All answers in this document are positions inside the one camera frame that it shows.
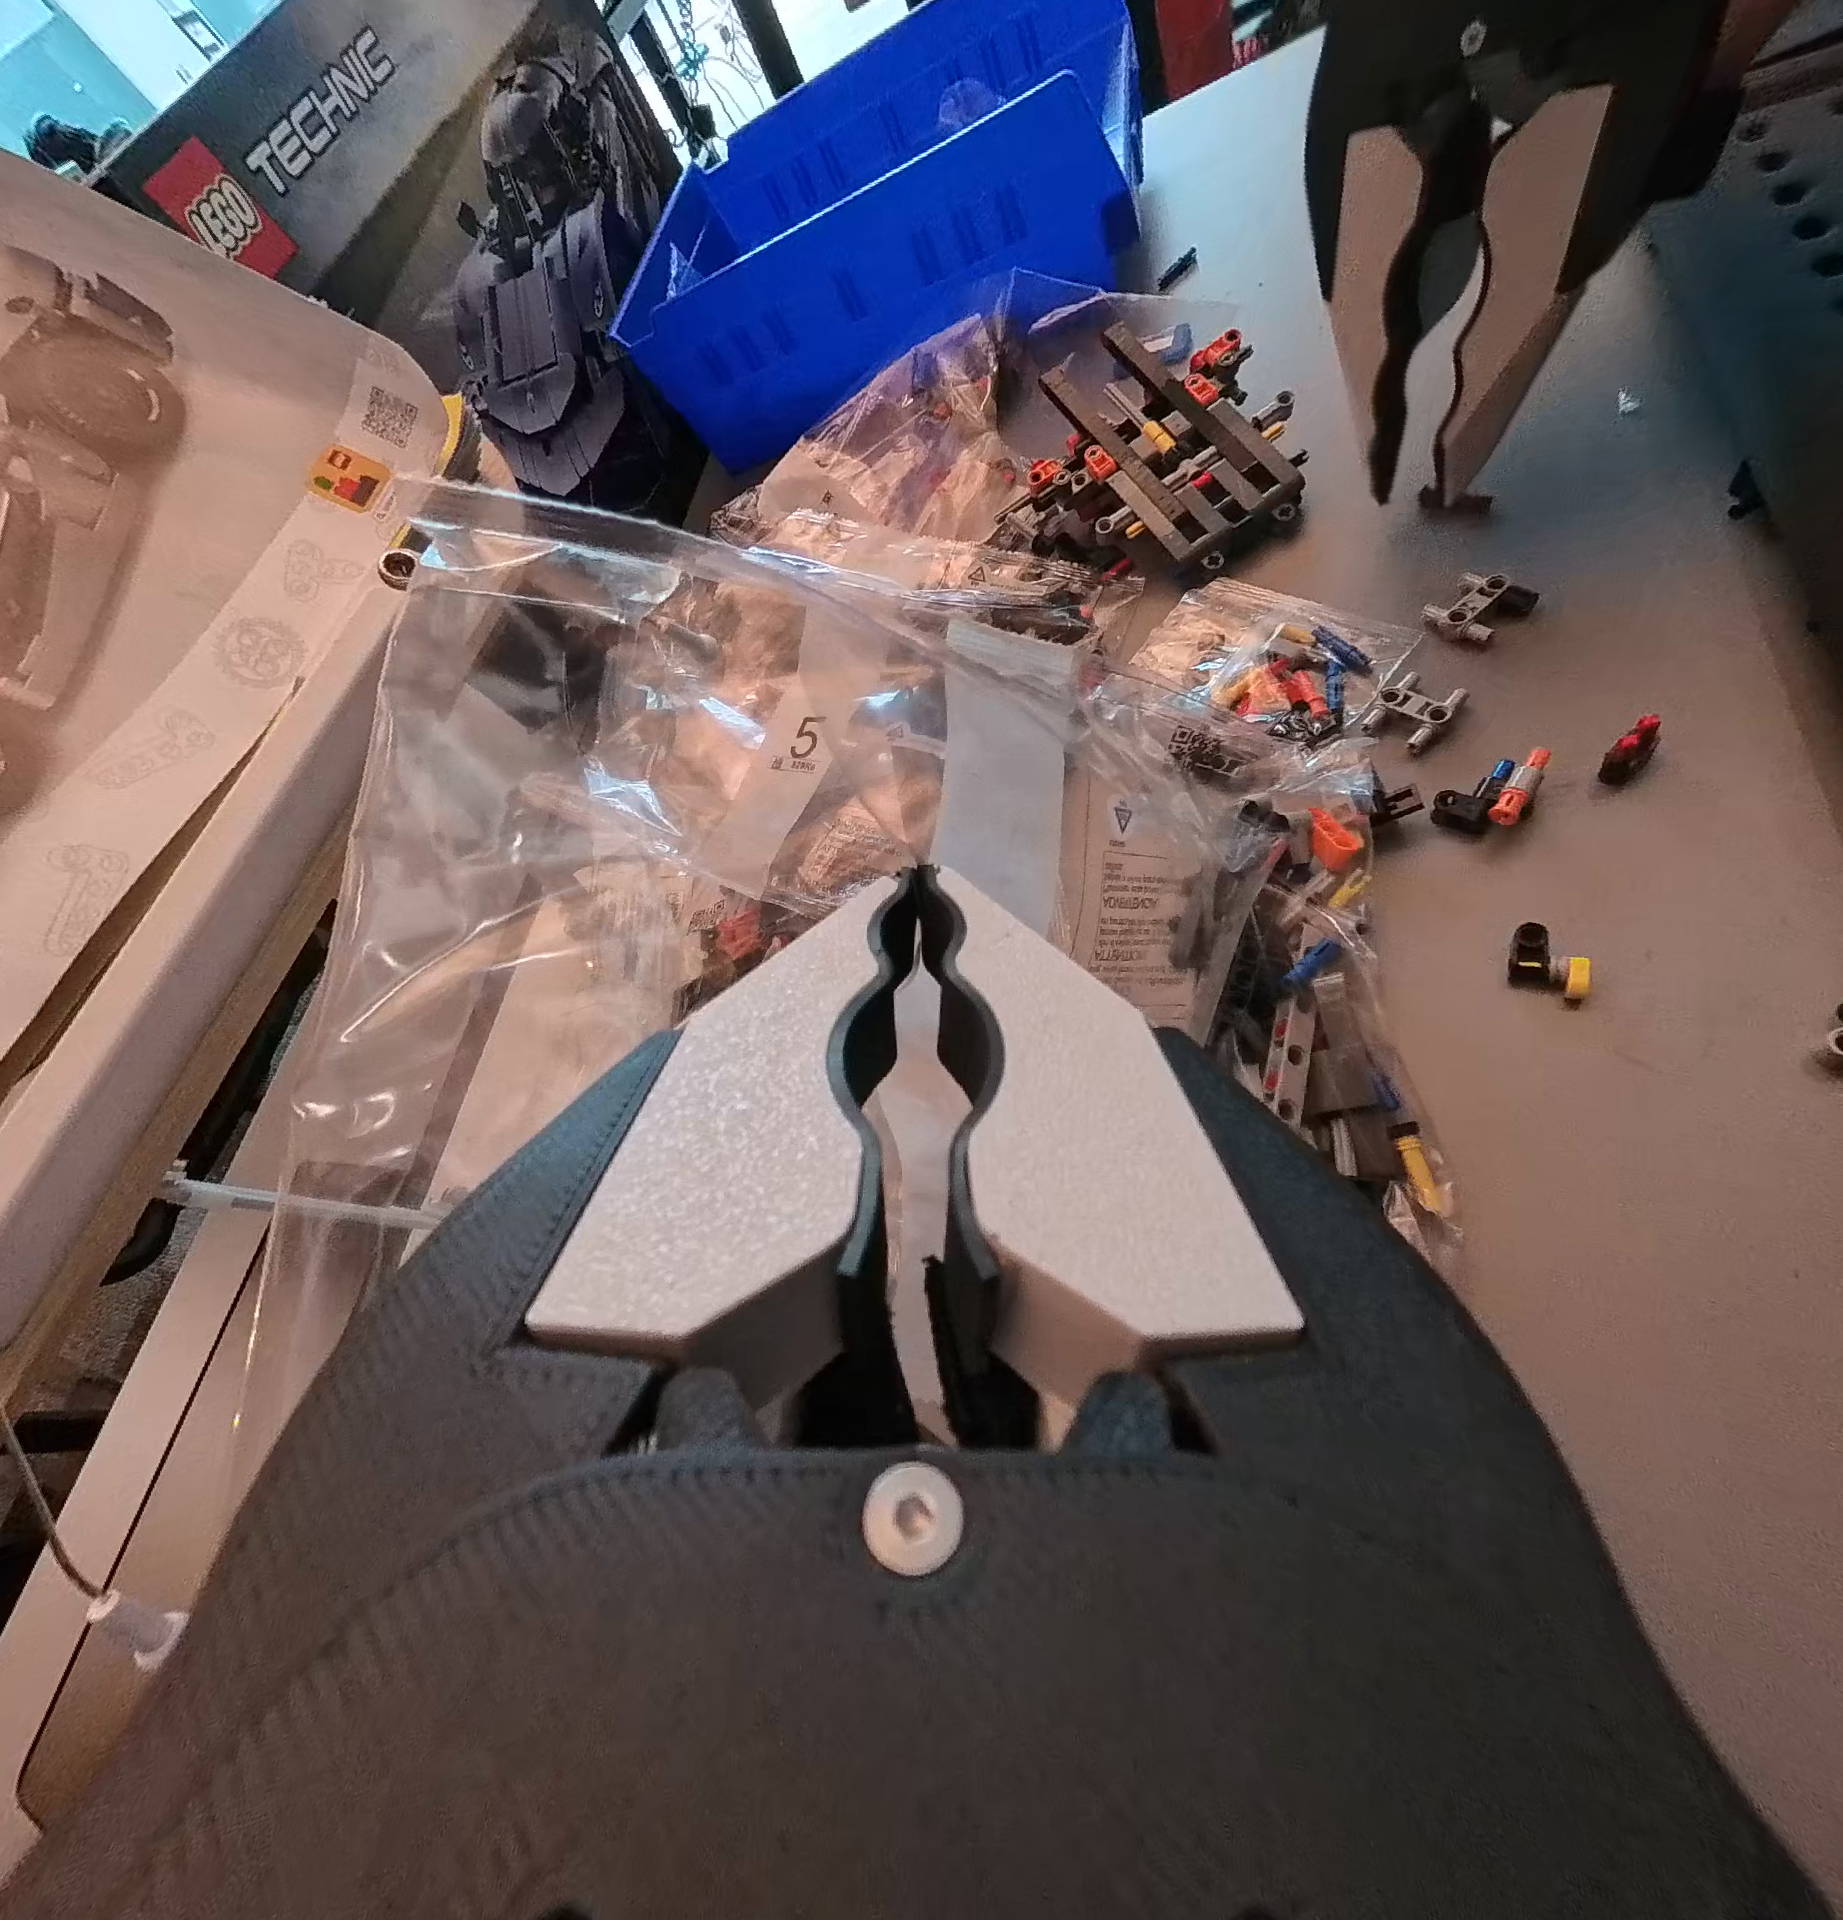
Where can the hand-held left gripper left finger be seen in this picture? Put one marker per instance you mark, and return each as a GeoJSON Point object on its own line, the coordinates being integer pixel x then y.
{"type": "Point", "coordinates": [680, 1199]}

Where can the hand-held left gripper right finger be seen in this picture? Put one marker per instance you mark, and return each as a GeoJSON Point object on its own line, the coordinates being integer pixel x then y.
{"type": "Point", "coordinates": [1145, 1199]}

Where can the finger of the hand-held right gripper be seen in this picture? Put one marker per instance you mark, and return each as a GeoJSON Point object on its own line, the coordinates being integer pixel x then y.
{"type": "Point", "coordinates": [1546, 226]}
{"type": "Point", "coordinates": [1364, 273]}

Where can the dark grey lego chassis frame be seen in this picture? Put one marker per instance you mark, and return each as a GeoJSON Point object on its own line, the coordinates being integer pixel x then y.
{"type": "Point", "coordinates": [1161, 449]}

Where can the small clear bag of pins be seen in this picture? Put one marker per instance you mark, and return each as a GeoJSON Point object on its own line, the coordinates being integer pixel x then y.
{"type": "Point", "coordinates": [1279, 676]}

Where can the large clear plastic bag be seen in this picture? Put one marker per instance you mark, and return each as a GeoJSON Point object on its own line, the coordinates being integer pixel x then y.
{"type": "Point", "coordinates": [458, 842]}

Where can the light grey beam with pins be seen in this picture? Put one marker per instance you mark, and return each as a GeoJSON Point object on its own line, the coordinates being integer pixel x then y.
{"type": "Point", "coordinates": [1412, 710]}

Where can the black elbow lego connector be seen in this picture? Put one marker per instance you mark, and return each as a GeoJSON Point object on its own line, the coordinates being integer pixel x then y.
{"type": "Point", "coordinates": [1534, 956]}

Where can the black connector with blue pin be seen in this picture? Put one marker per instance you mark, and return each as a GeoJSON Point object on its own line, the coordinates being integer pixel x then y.
{"type": "Point", "coordinates": [1463, 803]}

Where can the tiny black lego pin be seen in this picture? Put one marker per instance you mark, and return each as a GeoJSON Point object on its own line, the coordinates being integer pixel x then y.
{"type": "Point", "coordinates": [1179, 267]}

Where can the orange lego pin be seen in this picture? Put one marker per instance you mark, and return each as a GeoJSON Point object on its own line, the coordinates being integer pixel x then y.
{"type": "Point", "coordinates": [1524, 780]}

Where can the white lego instruction booklet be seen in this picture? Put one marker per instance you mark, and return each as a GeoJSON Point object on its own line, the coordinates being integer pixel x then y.
{"type": "Point", "coordinates": [156, 603]}

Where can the dark lego set box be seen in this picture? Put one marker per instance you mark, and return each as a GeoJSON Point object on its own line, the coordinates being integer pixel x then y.
{"type": "Point", "coordinates": [413, 182]}

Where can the clear bag of mixed pieces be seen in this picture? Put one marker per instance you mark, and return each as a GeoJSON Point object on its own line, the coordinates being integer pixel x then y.
{"type": "Point", "coordinates": [1310, 1021]}

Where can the red bag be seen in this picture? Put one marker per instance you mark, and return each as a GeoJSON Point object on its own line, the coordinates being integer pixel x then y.
{"type": "Point", "coordinates": [1207, 46]}

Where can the dark grey beam with pins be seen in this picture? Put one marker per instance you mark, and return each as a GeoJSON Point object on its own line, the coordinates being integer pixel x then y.
{"type": "Point", "coordinates": [1470, 608]}

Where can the blue plastic bin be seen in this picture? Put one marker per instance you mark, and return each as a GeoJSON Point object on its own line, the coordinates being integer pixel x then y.
{"type": "Point", "coordinates": [859, 301]}
{"type": "Point", "coordinates": [982, 92]}

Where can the black piece with red studs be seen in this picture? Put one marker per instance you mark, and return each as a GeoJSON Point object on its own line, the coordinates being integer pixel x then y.
{"type": "Point", "coordinates": [1627, 752]}

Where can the yellow-edged booklet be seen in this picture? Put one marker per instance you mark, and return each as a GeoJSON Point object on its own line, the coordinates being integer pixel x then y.
{"type": "Point", "coordinates": [461, 443]}

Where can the black metal post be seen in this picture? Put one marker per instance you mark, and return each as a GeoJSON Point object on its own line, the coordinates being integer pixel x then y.
{"type": "Point", "coordinates": [765, 37]}

